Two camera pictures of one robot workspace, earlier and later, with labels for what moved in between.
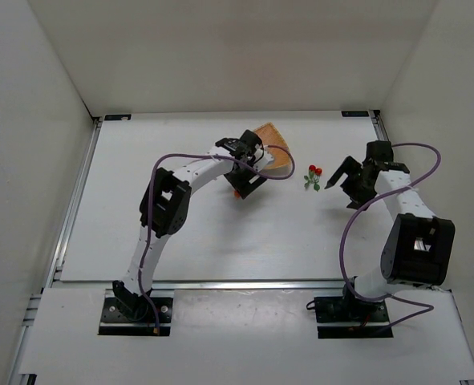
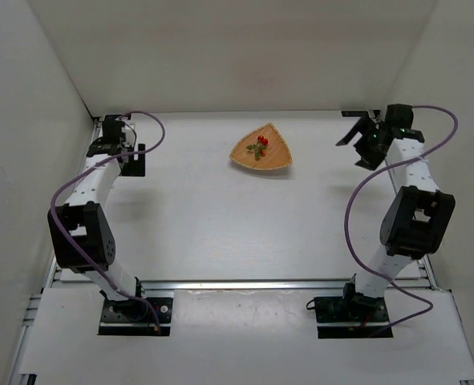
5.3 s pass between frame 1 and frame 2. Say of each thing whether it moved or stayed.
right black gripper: moved
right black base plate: stayed
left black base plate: stayed
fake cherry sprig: moved
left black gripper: moved
